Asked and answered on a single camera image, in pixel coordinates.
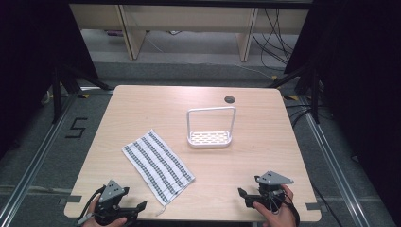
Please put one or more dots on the dark curtain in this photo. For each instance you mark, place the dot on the dark curtain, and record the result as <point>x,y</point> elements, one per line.
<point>359,94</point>
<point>34,63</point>

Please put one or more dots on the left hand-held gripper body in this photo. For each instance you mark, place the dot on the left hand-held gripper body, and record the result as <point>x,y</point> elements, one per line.
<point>111,196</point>

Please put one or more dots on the light wooden desk frame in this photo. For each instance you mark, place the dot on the light wooden desk frame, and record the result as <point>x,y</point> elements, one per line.
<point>189,22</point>

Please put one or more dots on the black metal stand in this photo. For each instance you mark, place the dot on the black metal stand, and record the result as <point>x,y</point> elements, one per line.
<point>63,88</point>
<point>304,88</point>

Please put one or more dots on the aluminium floor rail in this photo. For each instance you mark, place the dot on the aluminium floor rail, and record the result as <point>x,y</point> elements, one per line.
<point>34,164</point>
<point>334,164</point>

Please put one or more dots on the dark round table grommet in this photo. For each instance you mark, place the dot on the dark round table grommet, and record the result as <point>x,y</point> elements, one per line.
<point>229,99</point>

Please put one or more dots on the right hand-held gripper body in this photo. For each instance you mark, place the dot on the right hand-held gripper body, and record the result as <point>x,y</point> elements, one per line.
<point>269,189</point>

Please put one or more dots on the person's left hand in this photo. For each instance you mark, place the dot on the person's left hand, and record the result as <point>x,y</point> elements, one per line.
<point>94,219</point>

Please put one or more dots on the white grey striped cloth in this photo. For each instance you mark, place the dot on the white grey striped cloth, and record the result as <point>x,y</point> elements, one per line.
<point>157,166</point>

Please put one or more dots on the grey plug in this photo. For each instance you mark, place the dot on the grey plug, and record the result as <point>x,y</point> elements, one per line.
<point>84,218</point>

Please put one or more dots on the person's right hand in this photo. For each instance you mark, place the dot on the person's right hand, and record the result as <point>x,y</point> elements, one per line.
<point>279,215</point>

